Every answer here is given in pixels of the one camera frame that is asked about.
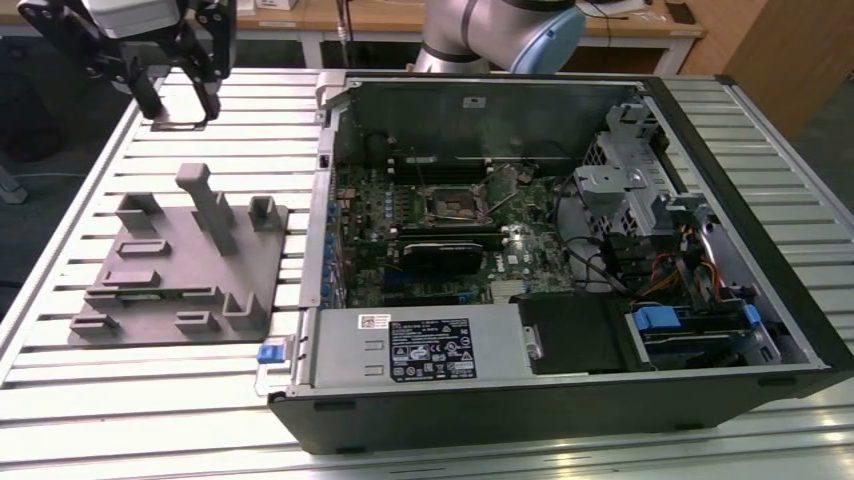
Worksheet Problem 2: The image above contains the metal disk bay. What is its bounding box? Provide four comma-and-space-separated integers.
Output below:
620, 298, 787, 372

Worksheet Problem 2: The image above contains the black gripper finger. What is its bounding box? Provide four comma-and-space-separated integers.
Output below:
175, 0, 237, 123
16, 0, 167, 120

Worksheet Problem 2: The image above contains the wooden cabinet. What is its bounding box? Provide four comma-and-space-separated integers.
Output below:
679, 0, 854, 137

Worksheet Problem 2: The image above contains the silver CPU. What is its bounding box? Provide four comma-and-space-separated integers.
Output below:
149, 117, 209, 133

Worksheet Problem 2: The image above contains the silver finned heat sink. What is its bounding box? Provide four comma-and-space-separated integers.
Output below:
491, 279, 530, 304

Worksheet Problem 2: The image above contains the CPU socket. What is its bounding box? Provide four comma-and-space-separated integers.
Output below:
416, 184, 500, 226

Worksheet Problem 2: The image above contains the thick black data cable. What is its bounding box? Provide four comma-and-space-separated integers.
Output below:
559, 234, 632, 296

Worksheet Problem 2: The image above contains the black PC case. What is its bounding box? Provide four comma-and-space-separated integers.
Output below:
265, 64, 854, 457

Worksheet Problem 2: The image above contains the blue disk carrier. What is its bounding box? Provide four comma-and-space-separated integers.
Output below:
626, 305, 752, 354

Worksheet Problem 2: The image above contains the green RAM stick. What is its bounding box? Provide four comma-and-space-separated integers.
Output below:
117, 290, 187, 302

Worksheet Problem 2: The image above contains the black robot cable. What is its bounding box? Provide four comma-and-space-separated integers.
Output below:
335, 0, 354, 69

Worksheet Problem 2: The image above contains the grey chair base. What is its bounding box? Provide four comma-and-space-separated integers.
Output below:
0, 164, 29, 205

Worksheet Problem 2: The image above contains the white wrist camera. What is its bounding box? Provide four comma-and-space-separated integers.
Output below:
84, 0, 183, 37

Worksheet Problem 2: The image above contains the wooden desk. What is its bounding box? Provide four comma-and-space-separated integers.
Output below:
0, 0, 708, 76

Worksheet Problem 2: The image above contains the grey parts rack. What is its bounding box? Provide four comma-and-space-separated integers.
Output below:
65, 162, 293, 347

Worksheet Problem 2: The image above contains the long black expansion slot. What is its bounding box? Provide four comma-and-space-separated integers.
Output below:
384, 293, 492, 308

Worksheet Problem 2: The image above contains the metal drive cage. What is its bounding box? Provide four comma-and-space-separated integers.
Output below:
570, 102, 676, 237

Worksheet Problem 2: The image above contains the metal socket cover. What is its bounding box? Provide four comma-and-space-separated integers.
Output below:
476, 162, 523, 215

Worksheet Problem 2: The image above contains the green motherboard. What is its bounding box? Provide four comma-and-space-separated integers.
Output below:
324, 160, 583, 309

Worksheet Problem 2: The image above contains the black graphics card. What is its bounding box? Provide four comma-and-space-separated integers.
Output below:
398, 241, 487, 275

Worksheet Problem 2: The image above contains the grey power supply unit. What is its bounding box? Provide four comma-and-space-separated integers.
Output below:
307, 303, 536, 392

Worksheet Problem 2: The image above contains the yellow red wire bundle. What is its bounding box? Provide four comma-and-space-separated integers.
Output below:
636, 223, 727, 301

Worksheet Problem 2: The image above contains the black plastic shroud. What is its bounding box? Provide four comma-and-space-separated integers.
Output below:
510, 292, 654, 377

